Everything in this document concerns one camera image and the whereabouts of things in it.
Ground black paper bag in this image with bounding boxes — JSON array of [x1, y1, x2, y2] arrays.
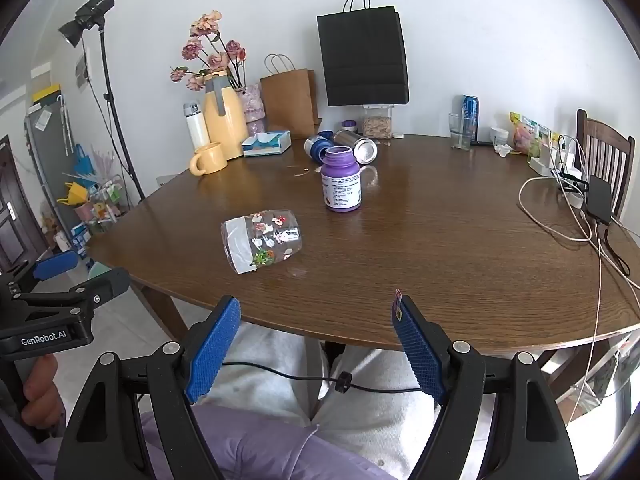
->
[[316, 0, 410, 107]]

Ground pink vase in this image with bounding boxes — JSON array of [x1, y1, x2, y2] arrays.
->
[[240, 83, 266, 137]]

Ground dark wooden door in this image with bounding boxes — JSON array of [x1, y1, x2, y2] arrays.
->
[[0, 135, 42, 262]]

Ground clear grain container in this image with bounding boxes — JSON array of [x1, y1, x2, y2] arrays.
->
[[362, 104, 394, 139]]

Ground black power bank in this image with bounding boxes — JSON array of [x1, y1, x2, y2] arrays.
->
[[585, 175, 614, 226]]

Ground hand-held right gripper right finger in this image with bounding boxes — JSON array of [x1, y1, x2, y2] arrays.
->
[[391, 293, 579, 480]]

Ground studio light on stand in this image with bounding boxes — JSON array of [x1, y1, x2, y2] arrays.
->
[[57, 0, 146, 204]]

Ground white thermos bottle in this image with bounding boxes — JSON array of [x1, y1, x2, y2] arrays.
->
[[183, 102, 211, 151]]

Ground person's purple jacket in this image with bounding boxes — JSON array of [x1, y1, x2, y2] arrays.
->
[[0, 404, 396, 480]]

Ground person's left hand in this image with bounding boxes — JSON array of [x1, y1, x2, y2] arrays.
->
[[21, 354, 67, 433]]

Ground cluttered storage rack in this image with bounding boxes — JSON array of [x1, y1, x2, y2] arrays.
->
[[56, 144, 127, 237]]

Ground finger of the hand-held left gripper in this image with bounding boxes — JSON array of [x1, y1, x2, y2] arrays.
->
[[7, 250, 81, 291], [69, 266, 131, 314]]

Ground clear cup with stickers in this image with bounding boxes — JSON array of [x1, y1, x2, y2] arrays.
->
[[221, 208, 304, 275]]

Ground yellow mug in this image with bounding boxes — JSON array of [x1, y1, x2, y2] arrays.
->
[[189, 142, 229, 176]]

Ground blue bottle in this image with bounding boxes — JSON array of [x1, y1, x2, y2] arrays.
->
[[304, 130, 335, 163]]

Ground thin black cable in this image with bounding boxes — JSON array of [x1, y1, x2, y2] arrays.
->
[[220, 360, 428, 394]]

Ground blue drink can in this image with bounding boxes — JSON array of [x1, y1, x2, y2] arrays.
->
[[461, 94, 480, 142]]

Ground clear drinking glass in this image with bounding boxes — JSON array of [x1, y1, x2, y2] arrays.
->
[[448, 112, 473, 150]]

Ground grey refrigerator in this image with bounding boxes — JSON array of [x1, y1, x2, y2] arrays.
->
[[24, 94, 87, 248]]

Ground blue tissue box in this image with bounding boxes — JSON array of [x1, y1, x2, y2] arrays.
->
[[242, 130, 292, 157]]

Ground white charging cable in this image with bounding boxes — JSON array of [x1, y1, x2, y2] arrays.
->
[[518, 135, 640, 426]]

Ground yellow thermos jug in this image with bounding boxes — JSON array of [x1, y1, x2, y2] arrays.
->
[[202, 72, 249, 161]]

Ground wooden chair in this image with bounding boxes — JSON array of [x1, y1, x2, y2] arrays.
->
[[575, 108, 636, 219]]

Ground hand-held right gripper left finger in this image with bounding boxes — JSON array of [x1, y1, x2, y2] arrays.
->
[[55, 295, 242, 480]]

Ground black wrist strap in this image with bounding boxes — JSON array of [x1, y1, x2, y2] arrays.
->
[[596, 224, 632, 277]]

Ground brown paper bag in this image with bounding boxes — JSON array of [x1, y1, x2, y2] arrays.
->
[[259, 54, 319, 135]]

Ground purple pill bottle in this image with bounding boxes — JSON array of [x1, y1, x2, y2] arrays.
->
[[320, 146, 362, 212]]

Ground colourful snack packets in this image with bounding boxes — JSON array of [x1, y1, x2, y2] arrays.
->
[[509, 112, 562, 162]]

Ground pink dried flowers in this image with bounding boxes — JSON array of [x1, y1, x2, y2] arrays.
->
[[170, 10, 248, 92]]

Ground steel tumbler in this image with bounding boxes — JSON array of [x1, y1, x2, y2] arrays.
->
[[332, 129, 378, 163]]

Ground white power strip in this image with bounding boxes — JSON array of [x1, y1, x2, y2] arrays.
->
[[529, 156, 587, 209]]

